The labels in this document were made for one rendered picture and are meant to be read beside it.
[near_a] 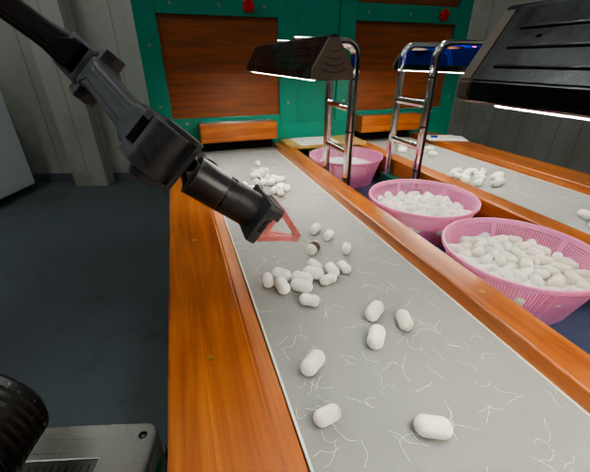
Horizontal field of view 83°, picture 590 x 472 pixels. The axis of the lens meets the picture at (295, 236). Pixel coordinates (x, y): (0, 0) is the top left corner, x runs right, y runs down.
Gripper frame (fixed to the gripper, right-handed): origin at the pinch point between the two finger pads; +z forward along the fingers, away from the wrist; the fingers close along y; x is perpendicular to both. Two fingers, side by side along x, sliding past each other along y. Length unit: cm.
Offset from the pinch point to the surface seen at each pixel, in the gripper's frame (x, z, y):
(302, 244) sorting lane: 2.7, 7.6, 8.3
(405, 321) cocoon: -2.0, 10.6, -19.3
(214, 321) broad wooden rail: 12.9, -9.0, -12.0
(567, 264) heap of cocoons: -25, 42, -14
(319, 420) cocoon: 8.5, -1.7, -28.4
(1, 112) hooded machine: 106, -113, 302
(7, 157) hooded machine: 135, -95, 291
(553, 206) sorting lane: -40, 61, 7
